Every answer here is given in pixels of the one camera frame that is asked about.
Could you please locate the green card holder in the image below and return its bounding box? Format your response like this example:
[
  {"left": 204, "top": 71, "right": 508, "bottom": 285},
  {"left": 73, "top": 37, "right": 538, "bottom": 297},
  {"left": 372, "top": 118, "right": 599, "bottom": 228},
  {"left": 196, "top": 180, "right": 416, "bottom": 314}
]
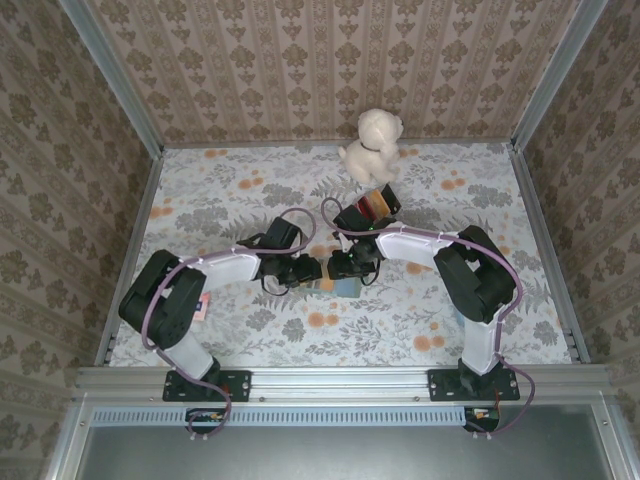
[{"left": 292, "top": 272, "right": 364, "bottom": 301}]

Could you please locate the orange card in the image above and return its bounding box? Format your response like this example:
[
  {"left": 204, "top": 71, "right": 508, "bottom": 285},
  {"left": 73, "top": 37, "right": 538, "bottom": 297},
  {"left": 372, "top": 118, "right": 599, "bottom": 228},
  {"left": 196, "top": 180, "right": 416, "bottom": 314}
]
[{"left": 372, "top": 193, "right": 395, "bottom": 220}]

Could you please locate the black card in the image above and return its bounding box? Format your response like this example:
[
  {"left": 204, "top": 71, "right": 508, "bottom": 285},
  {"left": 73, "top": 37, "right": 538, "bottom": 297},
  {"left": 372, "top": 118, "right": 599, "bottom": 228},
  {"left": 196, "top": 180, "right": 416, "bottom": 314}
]
[{"left": 380, "top": 183, "right": 404, "bottom": 215}]

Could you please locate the red box of snacks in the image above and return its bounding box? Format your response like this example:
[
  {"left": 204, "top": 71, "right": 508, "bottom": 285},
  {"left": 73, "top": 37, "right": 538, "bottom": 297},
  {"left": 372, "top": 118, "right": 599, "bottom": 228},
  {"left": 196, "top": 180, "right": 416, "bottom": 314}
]
[{"left": 355, "top": 183, "right": 404, "bottom": 224}]

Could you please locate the cream plush dog toy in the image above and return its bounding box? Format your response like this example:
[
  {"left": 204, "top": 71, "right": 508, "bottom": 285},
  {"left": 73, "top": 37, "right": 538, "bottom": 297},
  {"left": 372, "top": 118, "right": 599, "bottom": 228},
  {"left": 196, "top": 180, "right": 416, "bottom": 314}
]
[{"left": 337, "top": 108, "right": 405, "bottom": 184}]

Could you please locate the thin aluminium table edge strip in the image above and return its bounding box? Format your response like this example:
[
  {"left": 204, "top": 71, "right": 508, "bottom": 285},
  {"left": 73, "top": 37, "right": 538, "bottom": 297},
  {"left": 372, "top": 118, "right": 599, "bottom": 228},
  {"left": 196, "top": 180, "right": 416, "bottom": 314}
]
[{"left": 162, "top": 139, "right": 514, "bottom": 150}]

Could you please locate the black connector module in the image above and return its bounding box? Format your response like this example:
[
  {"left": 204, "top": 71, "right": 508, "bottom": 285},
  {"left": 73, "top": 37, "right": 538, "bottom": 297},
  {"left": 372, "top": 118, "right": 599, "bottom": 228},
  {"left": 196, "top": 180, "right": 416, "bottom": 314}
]
[
  {"left": 462, "top": 405, "right": 501, "bottom": 434},
  {"left": 185, "top": 407, "right": 232, "bottom": 435}
]

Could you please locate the grey metal panel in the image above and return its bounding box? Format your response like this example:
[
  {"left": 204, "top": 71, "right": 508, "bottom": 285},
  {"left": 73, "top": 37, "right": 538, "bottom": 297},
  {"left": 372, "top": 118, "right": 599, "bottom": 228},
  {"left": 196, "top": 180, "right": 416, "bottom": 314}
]
[{"left": 74, "top": 424, "right": 616, "bottom": 480}]

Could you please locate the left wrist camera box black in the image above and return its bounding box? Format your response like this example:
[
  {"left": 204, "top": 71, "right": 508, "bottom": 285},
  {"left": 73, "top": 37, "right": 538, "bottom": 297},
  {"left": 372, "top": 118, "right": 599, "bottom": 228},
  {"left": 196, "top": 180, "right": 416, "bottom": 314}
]
[{"left": 263, "top": 217, "right": 307, "bottom": 252}]

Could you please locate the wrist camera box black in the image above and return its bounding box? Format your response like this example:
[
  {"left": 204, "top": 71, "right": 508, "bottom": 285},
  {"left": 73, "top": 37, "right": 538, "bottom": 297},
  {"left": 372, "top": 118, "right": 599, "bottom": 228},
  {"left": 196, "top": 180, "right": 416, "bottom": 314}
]
[
  {"left": 263, "top": 217, "right": 307, "bottom": 252},
  {"left": 332, "top": 202, "right": 377, "bottom": 235}
]

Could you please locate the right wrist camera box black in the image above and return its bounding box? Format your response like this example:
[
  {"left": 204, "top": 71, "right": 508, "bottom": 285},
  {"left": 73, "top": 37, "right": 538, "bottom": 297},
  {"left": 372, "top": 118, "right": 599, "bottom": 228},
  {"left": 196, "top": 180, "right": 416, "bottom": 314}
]
[{"left": 332, "top": 202, "right": 377, "bottom": 235}]

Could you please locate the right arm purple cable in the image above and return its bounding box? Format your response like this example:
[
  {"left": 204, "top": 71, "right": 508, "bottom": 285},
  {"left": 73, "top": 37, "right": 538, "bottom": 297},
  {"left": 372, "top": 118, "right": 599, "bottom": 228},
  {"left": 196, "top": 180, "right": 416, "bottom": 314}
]
[{"left": 321, "top": 197, "right": 536, "bottom": 441}]

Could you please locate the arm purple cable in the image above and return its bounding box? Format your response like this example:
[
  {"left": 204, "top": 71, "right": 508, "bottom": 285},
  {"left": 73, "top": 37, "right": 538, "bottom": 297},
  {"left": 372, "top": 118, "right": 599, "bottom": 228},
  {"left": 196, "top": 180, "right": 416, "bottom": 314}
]
[
  {"left": 141, "top": 207, "right": 317, "bottom": 444},
  {"left": 321, "top": 197, "right": 536, "bottom": 441}
]

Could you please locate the aluminium frame rail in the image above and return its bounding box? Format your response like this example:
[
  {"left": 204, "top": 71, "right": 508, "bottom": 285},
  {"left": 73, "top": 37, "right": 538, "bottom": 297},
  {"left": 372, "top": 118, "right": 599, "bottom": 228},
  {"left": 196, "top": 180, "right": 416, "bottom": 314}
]
[{"left": 74, "top": 363, "right": 615, "bottom": 407}]

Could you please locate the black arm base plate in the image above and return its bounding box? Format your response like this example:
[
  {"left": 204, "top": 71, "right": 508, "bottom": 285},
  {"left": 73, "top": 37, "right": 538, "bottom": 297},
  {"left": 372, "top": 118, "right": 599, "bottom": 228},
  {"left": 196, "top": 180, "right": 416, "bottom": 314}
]
[
  {"left": 428, "top": 368, "right": 521, "bottom": 403},
  {"left": 163, "top": 368, "right": 252, "bottom": 403}
]

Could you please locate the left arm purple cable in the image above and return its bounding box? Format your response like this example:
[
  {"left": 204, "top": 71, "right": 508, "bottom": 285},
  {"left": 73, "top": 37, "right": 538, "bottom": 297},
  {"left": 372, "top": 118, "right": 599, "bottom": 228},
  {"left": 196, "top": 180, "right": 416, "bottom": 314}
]
[{"left": 141, "top": 207, "right": 317, "bottom": 444}]

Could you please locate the grey slotted cable duct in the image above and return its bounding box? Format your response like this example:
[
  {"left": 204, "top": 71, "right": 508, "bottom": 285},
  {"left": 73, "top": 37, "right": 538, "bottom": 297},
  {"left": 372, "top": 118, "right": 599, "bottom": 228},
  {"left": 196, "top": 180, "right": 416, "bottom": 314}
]
[{"left": 92, "top": 404, "right": 501, "bottom": 428}]

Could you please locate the aluminium table side rail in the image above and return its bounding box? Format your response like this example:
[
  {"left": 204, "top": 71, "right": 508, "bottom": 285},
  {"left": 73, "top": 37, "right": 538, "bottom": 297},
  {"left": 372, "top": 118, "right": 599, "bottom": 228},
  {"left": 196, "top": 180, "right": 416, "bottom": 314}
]
[
  {"left": 93, "top": 147, "right": 167, "bottom": 369},
  {"left": 508, "top": 143, "right": 592, "bottom": 365}
]

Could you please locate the aluminium frame corner post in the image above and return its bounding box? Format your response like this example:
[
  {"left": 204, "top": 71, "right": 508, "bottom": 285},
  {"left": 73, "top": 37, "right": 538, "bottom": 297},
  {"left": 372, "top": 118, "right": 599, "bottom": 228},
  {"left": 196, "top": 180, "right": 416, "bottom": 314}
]
[
  {"left": 56, "top": 0, "right": 167, "bottom": 157},
  {"left": 509, "top": 0, "right": 610, "bottom": 154}
]

